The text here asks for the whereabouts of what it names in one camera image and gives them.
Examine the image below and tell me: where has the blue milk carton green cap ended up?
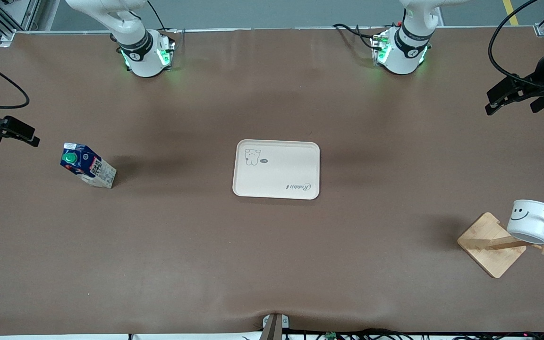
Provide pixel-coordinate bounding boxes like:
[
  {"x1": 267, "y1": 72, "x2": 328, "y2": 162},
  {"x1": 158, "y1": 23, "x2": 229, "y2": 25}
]
[{"x1": 60, "y1": 142, "x2": 117, "y2": 189}]

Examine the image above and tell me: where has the white smiley cup black handle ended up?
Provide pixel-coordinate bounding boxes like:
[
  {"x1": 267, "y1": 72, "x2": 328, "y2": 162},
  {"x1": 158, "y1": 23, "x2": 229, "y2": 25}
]
[{"x1": 506, "y1": 199, "x2": 544, "y2": 245}]

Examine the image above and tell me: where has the cream tray with bear print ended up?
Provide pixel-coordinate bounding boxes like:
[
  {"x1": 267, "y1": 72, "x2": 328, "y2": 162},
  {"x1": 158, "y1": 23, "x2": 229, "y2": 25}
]
[{"x1": 232, "y1": 139, "x2": 321, "y2": 200}]

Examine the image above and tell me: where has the wooden mug stand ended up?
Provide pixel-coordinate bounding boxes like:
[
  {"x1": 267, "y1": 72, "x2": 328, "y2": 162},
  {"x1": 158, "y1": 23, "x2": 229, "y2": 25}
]
[{"x1": 457, "y1": 209, "x2": 544, "y2": 279}]

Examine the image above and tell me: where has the brown table cover sheet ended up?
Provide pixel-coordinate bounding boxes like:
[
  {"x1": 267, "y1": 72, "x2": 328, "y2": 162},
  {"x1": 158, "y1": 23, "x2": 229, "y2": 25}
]
[{"x1": 0, "y1": 27, "x2": 544, "y2": 337}]

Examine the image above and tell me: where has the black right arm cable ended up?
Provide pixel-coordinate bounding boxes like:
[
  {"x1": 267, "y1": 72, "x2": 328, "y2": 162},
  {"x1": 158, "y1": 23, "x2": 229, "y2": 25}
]
[{"x1": 0, "y1": 52, "x2": 31, "y2": 110}]

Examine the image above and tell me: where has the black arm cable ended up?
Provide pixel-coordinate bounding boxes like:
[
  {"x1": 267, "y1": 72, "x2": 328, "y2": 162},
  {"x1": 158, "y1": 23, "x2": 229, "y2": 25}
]
[
  {"x1": 0, "y1": 52, "x2": 31, "y2": 110},
  {"x1": 487, "y1": 0, "x2": 544, "y2": 91}
]

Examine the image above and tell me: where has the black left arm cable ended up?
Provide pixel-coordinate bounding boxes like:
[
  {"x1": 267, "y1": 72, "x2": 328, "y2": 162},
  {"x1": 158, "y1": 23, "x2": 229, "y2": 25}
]
[{"x1": 487, "y1": 0, "x2": 544, "y2": 91}]

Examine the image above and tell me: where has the black left base cable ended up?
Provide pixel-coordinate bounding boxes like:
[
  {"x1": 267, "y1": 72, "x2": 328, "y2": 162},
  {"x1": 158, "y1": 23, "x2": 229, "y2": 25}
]
[{"x1": 332, "y1": 24, "x2": 377, "y2": 50}]

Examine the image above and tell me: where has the black base cable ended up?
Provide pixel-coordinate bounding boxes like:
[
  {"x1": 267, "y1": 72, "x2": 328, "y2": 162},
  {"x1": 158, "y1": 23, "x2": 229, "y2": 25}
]
[
  {"x1": 146, "y1": 0, "x2": 179, "y2": 34},
  {"x1": 332, "y1": 24, "x2": 377, "y2": 50}
]

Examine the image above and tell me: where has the black right base cable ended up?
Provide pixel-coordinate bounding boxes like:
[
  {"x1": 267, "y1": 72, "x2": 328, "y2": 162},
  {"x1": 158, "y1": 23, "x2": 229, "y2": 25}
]
[{"x1": 146, "y1": 0, "x2": 179, "y2": 34}]

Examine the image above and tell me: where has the grey metal camera post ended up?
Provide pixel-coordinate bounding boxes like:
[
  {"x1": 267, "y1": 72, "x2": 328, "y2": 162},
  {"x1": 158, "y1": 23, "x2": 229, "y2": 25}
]
[{"x1": 260, "y1": 313, "x2": 290, "y2": 340}]

